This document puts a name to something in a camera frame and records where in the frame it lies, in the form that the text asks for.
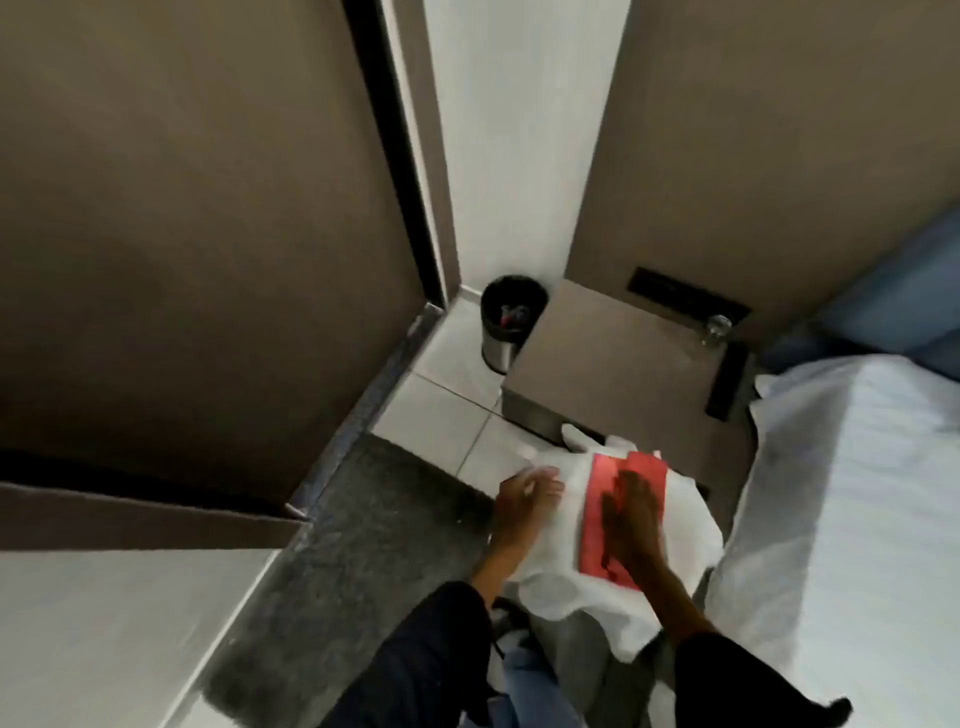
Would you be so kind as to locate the black round trash bin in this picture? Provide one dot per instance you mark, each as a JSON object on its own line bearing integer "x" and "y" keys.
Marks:
{"x": 510, "y": 341}

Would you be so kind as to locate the red cloth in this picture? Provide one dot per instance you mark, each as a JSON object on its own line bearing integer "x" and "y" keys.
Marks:
{"x": 596, "y": 525}

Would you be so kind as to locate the black remote control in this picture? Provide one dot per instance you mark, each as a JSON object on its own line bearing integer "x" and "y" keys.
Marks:
{"x": 727, "y": 381}

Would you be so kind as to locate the person's right hand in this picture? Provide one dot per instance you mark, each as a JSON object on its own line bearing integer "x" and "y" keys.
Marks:
{"x": 634, "y": 536}

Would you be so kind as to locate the person's blue jeans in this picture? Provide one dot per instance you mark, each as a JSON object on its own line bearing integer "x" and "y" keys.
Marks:
{"x": 536, "y": 686}

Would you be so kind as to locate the black wall socket panel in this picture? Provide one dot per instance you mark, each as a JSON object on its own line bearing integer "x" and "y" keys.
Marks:
{"x": 686, "y": 295}

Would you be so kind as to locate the person's left forearm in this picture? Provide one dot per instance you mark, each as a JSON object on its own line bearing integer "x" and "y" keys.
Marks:
{"x": 427, "y": 660}

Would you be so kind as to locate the grey floor mat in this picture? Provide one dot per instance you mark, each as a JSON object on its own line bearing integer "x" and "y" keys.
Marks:
{"x": 360, "y": 570}

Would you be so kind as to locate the blue pillow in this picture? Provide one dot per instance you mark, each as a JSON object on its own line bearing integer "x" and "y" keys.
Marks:
{"x": 892, "y": 300}

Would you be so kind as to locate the brown door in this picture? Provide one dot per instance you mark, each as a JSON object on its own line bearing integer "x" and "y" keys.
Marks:
{"x": 202, "y": 247}

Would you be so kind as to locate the person's right fingers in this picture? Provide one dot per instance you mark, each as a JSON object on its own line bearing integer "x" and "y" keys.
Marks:
{"x": 637, "y": 495}

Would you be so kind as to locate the person's right forearm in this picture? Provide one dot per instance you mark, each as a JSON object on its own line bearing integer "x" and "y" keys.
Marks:
{"x": 720, "y": 660}

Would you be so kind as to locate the person's left hand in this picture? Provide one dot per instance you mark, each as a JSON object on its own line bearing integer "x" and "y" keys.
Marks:
{"x": 514, "y": 514}

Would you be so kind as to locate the bed with white sheet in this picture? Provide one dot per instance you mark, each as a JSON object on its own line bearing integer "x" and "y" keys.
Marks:
{"x": 847, "y": 540}

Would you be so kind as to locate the metal door threshold strip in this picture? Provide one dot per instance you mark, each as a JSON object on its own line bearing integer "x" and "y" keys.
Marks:
{"x": 360, "y": 420}

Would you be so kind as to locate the person's left fingers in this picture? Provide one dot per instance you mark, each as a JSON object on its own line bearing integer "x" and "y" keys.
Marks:
{"x": 546, "y": 482}

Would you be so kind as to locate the brown bedside table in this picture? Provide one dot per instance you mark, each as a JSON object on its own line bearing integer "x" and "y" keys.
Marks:
{"x": 607, "y": 367}

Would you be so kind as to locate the white cloth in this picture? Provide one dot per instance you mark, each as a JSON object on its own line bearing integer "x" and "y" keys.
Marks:
{"x": 555, "y": 547}

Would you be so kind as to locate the clear drinking glass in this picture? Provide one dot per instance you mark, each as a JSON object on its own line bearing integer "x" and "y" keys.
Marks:
{"x": 715, "y": 331}

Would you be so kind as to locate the red trash item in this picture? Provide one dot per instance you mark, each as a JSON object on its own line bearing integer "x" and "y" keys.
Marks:
{"x": 514, "y": 316}

